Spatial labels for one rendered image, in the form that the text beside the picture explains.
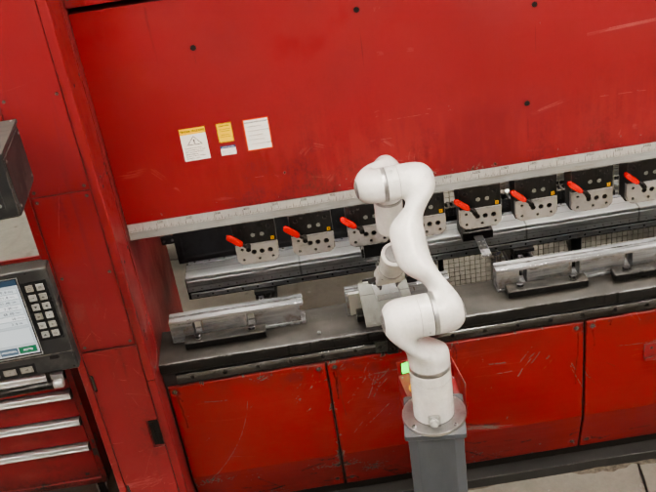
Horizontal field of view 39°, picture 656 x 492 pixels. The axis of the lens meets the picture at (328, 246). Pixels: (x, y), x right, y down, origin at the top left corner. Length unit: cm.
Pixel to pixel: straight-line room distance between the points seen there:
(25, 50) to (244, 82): 68
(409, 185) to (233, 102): 72
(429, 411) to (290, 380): 88
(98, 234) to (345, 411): 119
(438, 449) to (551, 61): 130
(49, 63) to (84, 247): 61
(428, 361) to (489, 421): 117
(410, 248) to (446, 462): 67
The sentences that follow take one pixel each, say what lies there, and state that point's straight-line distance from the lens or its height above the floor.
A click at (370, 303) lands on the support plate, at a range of 329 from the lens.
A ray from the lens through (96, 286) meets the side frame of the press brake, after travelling 313.
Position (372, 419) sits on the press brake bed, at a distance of 362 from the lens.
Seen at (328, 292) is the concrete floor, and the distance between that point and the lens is 520.
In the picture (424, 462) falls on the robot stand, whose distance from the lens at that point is 282.
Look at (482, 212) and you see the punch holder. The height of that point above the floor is 124.
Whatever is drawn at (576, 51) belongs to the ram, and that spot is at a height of 177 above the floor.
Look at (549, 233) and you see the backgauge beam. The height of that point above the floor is 93.
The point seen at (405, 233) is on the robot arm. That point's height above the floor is 156.
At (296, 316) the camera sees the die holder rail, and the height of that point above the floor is 91.
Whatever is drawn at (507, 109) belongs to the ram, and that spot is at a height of 161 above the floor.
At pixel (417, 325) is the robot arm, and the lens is 252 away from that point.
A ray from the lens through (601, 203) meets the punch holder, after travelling 343.
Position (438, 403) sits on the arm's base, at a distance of 270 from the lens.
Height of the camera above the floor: 286
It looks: 30 degrees down
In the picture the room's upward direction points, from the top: 9 degrees counter-clockwise
